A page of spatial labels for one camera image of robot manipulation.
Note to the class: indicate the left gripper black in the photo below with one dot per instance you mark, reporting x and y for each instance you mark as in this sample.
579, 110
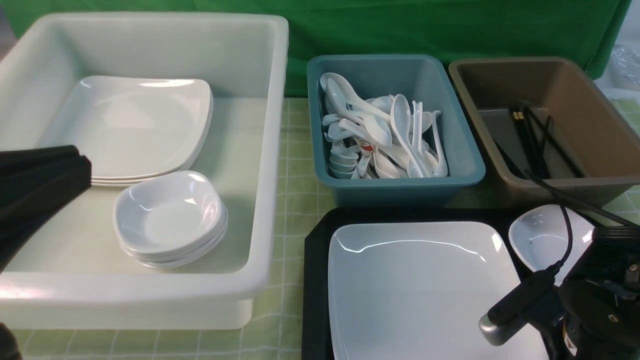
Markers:
34, 185

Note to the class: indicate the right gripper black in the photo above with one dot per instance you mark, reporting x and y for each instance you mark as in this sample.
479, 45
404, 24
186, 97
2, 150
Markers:
599, 295

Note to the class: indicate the small white dish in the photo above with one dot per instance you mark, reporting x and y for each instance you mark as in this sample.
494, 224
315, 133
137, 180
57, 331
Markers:
539, 238

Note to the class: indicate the large white square plate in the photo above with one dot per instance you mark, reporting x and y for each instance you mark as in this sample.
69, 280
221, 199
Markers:
416, 291

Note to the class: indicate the large white plastic tub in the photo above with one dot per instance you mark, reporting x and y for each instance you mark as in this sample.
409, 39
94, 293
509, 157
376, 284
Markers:
72, 274

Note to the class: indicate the stack of white square plates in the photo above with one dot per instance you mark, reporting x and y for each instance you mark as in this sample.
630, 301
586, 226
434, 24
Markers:
133, 129

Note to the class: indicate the stack of small white bowls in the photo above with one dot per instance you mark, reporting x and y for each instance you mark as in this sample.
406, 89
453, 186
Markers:
170, 221

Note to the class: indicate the brown plastic bin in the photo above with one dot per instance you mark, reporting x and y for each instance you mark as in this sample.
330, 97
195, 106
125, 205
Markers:
597, 137

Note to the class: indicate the black chopsticks in bin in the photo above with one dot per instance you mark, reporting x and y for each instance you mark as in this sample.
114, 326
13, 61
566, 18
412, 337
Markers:
529, 142

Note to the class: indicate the pile of white spoons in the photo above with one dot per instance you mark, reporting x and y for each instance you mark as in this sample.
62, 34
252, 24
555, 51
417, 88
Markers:
386, 137

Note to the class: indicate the black serving tray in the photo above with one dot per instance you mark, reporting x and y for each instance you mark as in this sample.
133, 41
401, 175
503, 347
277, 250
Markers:
316, 337

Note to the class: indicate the green checkered tablecloth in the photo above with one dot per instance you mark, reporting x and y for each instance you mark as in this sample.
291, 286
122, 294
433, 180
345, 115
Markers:
275, 330

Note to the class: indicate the teal plastic bin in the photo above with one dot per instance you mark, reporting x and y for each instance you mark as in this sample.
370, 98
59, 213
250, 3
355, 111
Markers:
418, 77

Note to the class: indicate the green backdrop cloth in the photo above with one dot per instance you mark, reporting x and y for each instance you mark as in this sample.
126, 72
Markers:
583, 31

